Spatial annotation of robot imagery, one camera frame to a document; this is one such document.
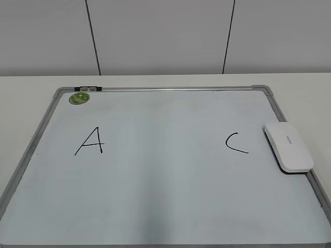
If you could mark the white whiteboard eraser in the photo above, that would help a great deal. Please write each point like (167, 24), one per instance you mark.
(289, 148)

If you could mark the grey framed whiteboard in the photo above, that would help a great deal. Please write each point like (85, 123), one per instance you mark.
(161, 166)

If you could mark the round green magnet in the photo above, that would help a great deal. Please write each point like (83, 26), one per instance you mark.
(79, 98)

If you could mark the black silver frame clip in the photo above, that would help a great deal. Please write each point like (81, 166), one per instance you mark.
(87, 88)

